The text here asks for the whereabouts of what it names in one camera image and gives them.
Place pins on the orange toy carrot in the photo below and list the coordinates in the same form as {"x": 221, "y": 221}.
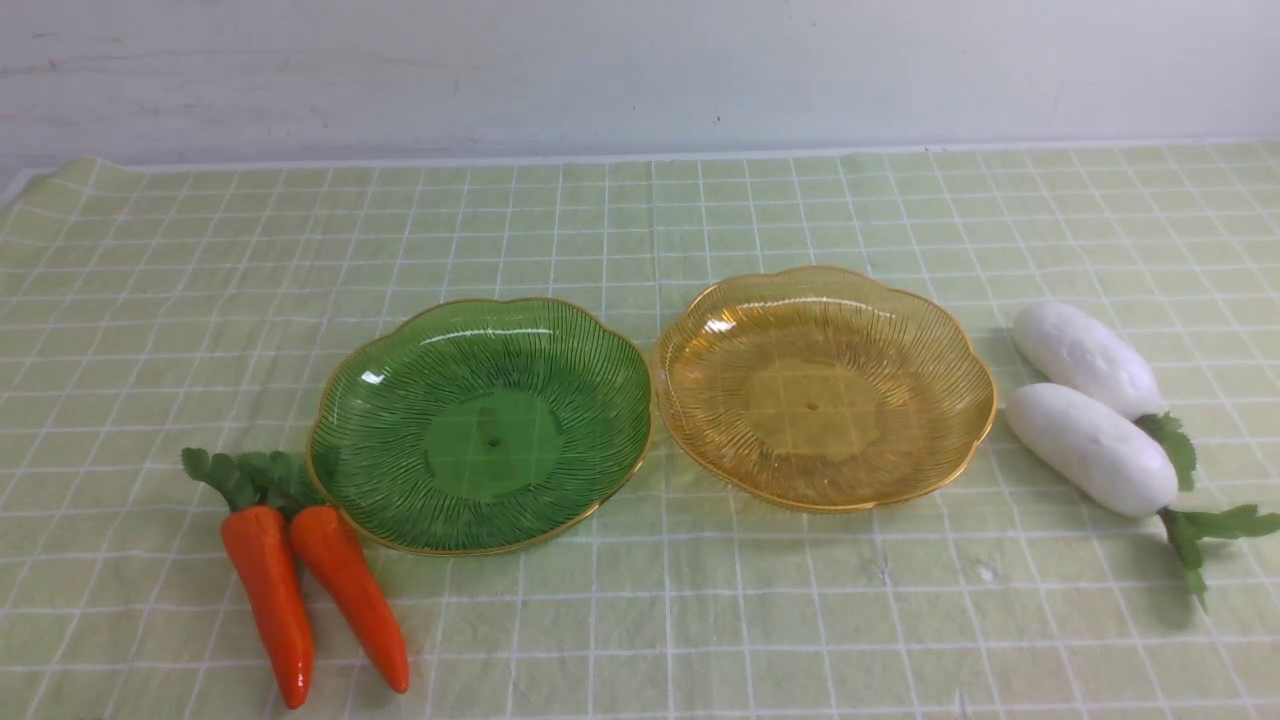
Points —
{"x": 329, "y": 548}
{"x": 255, "y": 537}

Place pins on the white toy radish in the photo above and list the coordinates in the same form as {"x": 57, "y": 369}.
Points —
{"x": 1124, "y": 470}
{"x": 1071, "y": 348}

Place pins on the amber ribbed plastic plate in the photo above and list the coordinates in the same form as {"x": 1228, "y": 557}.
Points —
{"x": 819, "y": 389}

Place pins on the green ribbed plastic plate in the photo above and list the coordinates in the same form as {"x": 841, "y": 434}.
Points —
{"x": 481, "y": 426}

